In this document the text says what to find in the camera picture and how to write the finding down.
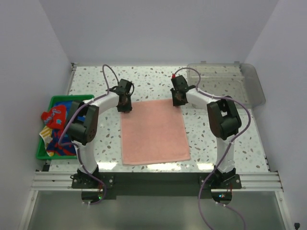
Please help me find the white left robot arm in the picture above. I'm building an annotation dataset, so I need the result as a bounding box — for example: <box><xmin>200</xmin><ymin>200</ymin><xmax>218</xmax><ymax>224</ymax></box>
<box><xmin>59</xmin><ymin>79</ymin><xmax>135</xmax><ymax>188</ymax></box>

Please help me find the red patterned towel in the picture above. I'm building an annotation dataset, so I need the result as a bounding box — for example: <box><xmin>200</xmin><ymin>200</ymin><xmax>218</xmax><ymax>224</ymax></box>
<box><xmin>41</xmin><ymin>105</ymin><xmax>66</xmax><ymax>130</ymax></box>

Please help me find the clear plastic container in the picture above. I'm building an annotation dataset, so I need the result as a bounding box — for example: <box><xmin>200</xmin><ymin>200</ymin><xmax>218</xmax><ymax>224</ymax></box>
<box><xmin>187</xmin><ymin>62</ymin><xmax>266</xmax><ymax>109</ymax></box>

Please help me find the blue towel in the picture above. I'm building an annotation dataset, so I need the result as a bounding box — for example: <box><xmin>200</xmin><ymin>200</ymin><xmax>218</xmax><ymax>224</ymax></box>
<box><xmin>53</xmin><ymin>101</ymin><xmax>72</xmax><ymax>113</ymax></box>

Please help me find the pink towel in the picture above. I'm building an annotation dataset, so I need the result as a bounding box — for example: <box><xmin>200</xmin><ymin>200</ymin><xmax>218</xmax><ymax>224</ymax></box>
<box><xmin>120</xmin><ymin>99</ymin><xmax>190</xmax><ymax>165</ymax></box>

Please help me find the aluminium frame rail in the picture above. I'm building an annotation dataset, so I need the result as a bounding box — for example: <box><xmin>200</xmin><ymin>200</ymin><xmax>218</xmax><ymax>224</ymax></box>
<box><xmin>30</xmin><ymin>62</ymin><xmax>285</xmax><ymax>192</ymax></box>

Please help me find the yellow striped towel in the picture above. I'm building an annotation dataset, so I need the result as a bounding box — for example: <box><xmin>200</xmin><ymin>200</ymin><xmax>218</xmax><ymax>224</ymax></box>
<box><xmin>39</xmin><ymin>126</ymin><xmax>52</xmax><ymax>145</ymax></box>

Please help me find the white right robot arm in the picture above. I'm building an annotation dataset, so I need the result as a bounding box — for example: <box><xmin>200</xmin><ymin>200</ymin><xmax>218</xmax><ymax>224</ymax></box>
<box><xmin>170</xmin><ymin>74</ymin><xmax>242</xmax><ymax>188</ymax></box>

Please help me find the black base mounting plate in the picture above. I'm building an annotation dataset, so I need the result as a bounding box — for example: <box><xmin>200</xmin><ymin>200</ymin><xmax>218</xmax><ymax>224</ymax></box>
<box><xmin>70</xmin><ymin>172</ymin><xmax>242</xmax><ymax>201</ymax></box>

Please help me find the green plastic bin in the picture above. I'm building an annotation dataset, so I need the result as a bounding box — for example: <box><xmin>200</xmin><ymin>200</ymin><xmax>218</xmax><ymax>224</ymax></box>
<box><xmin>36</xmin><ymin>94</ymin><xmax>94</xmax><ymax>160</ymax></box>

